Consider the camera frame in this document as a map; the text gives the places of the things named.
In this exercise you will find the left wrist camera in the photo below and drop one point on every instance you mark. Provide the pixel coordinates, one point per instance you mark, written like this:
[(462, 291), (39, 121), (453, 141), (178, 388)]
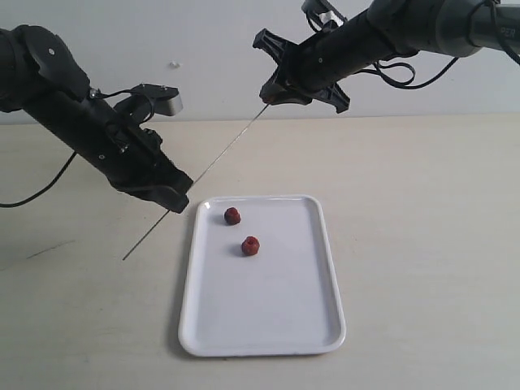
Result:
[(147, 100)]

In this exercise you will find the white plastic tray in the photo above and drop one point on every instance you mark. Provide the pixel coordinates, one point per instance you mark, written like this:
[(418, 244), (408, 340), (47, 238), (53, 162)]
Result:
[(283, 301)]

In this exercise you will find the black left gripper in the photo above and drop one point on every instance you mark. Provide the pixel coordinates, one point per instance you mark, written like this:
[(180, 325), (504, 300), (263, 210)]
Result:
[(131, 159)]

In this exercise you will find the thin metal skewer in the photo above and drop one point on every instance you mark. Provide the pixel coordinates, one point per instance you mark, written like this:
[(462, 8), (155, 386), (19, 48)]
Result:
[(238, 136)]

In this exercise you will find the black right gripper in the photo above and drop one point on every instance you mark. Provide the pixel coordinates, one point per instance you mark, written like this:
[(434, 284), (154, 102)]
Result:
[(311, 70)]

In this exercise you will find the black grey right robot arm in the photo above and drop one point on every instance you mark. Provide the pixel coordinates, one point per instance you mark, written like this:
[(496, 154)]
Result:
[(386, 30)]

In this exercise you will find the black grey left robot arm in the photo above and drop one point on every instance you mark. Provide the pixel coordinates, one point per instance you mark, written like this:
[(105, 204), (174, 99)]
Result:
[(40, 77)]

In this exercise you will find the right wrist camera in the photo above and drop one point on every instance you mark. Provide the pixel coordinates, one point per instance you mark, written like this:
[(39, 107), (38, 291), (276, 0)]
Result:
[(321, 15)]

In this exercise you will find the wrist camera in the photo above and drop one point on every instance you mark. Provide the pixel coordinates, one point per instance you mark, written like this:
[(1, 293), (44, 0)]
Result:
[(321, 15), (147, 100)]

